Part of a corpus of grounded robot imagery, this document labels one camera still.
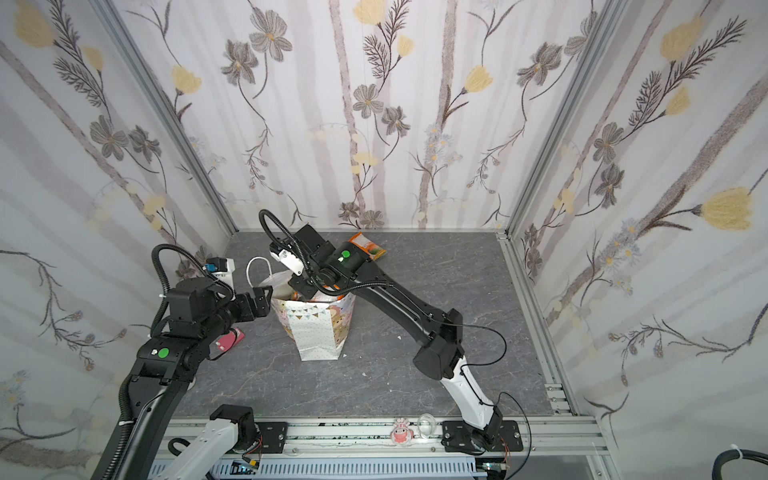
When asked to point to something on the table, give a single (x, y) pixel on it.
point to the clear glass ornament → (427, 425)
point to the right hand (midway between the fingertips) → (293, 267)
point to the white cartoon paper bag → (318, 326)
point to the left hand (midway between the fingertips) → (250, 281)
